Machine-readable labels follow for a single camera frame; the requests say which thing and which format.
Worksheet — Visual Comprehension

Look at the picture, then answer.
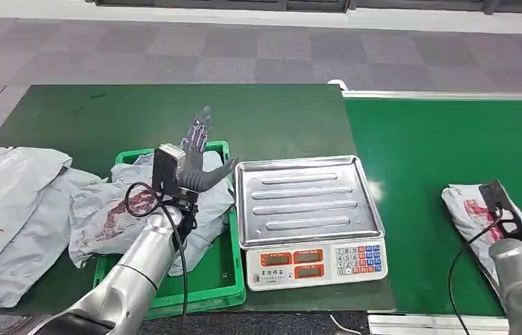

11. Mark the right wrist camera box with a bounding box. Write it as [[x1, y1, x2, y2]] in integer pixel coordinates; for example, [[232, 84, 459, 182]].
[[478, 179, 522, 244]]

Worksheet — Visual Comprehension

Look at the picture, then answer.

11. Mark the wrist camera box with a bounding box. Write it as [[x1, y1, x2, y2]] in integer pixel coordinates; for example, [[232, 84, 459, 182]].
[[478, 179, 522, 244], [151, 143, 187, 195]]

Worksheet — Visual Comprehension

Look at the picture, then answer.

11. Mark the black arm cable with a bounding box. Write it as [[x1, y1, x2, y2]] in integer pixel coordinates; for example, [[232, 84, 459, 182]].
[[124, 181, 191, 335], [447, 216, 506, 335]]

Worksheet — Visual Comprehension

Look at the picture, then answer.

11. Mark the crumpled grey parcel bag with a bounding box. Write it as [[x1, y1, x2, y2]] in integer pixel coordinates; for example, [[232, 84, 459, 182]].
[[67, 150, 237, 277]]

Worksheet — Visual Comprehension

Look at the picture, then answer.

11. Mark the green plastic crate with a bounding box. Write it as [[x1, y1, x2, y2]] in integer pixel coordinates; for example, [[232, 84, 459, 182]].
[[92, 140, 247, 321]]

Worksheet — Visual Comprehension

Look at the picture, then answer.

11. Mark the green conveyor belt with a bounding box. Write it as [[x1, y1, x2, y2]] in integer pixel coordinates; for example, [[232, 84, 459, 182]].
[[344, 98, 522, 318]]

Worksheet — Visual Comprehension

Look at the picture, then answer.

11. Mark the white cable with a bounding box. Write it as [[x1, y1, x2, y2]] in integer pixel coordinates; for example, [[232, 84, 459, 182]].
[[329, 314, 364, 335]]

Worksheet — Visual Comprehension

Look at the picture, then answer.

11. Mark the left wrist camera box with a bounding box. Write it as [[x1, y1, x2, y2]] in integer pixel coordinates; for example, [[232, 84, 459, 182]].
[[151, 143, 187, 195]]

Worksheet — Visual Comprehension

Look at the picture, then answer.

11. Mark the white conveyor side rail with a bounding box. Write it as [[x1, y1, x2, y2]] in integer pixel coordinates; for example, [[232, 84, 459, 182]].
[[366, 313, 512, 335], [341, 90, 522, 102]]

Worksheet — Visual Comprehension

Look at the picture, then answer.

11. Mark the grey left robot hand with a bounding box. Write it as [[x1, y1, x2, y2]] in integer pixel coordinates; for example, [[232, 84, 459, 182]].
[[177, 106, 240, 194]]

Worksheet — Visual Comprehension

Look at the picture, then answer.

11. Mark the white electronic scale steel tray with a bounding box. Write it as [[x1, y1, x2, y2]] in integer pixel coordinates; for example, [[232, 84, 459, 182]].
[[234, 154, 389, 292]]

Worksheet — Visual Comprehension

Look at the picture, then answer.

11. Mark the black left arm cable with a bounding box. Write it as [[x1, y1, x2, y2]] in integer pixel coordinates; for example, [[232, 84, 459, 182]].
[[124, 181, 191, 335]]

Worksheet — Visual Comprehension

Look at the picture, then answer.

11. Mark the grey parcel bag red print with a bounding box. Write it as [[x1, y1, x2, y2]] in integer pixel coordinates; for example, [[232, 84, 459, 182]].
[[441, 183, 522, 297]]

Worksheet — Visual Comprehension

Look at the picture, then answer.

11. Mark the large flat grey parcel bag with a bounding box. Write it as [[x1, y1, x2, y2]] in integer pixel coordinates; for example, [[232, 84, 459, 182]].
[[0, 146, 103, 309]]

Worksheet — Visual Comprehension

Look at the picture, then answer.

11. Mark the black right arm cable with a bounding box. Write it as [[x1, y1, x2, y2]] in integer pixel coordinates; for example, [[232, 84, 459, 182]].
[[447, 216, 506, 335]]

